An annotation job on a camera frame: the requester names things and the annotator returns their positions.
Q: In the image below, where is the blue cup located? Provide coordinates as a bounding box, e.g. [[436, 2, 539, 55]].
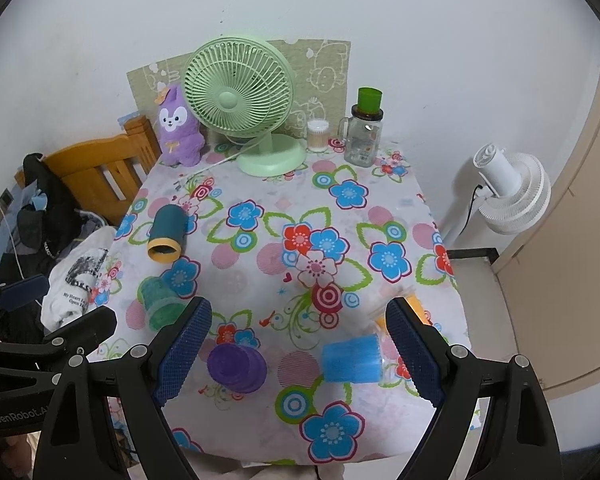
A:
[[321, 334, 381, 385]]

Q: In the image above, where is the orange cup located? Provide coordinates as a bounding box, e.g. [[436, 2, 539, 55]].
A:
[[375, 295, 433, 341]]

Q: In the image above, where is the cotton swab container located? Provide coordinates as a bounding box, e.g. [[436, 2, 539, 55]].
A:
[[306, 120, 329, 153]]

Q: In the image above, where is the beige cabinet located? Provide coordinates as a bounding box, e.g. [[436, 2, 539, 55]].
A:
[[495, 35, 600, 456]]

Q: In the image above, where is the small green cup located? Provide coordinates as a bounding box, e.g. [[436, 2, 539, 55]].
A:
[[357, 87, 384, 112]]

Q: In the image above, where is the dark teal cup yellow rim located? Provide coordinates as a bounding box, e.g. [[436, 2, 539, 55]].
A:
[[146, 205, 187, 264]]

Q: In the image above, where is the translucent green cup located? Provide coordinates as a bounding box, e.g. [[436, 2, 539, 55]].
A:
[[139, 276, 186, 332]]

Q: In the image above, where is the wooden chair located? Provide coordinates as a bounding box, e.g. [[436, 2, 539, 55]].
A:
[[15, 114, 162, 226]]

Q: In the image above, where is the floral tablecloth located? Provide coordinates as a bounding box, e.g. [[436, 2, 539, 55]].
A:
[[87, 137, 481, 466]]

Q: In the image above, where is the white fan power cable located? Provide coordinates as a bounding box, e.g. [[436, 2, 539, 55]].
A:
[[177, 152, 241, 181]]

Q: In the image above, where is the glass jar with handle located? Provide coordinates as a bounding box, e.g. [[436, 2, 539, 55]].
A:
[[339, 104, 385, 167]]

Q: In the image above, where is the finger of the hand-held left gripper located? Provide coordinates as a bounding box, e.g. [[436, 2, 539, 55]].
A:
[[0, 306, 118, 376], [0, 274, 51, 338]]

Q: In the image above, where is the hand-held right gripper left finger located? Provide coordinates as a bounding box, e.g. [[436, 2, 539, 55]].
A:
[[32, 296, 213, 480]]

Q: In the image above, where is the white standing fan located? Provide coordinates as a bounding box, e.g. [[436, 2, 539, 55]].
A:
[[437, 143, 552, 248]]

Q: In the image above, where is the cartoon printed beige board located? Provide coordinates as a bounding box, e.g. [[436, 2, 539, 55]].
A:
[[126, 38, 353, 153]]

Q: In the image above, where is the black metal frame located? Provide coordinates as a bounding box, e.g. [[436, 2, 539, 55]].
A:
[[447, 247, 500, 264]]

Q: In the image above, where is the black clothing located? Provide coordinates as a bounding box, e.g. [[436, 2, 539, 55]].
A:
[[0, 152, 88, 281]]

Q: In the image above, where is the wall socket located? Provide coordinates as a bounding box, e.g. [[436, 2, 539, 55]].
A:
[[0, 187, 13, 236]]

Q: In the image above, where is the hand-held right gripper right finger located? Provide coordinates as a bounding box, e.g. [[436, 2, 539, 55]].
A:
[[384, 297, 563, 480]]

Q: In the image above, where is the white printed shirt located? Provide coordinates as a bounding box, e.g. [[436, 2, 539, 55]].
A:
[[42, 227, 118, 333]]

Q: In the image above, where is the green desk fan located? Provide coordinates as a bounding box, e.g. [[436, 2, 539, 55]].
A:
[[182, 36, 308, 178]]

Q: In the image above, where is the purple cup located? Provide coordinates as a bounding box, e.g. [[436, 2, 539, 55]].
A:
[[206, 342, 268, 393]]

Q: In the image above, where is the purple plush toy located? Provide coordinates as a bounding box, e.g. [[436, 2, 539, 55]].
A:
[[157, 85, 204, 167]]

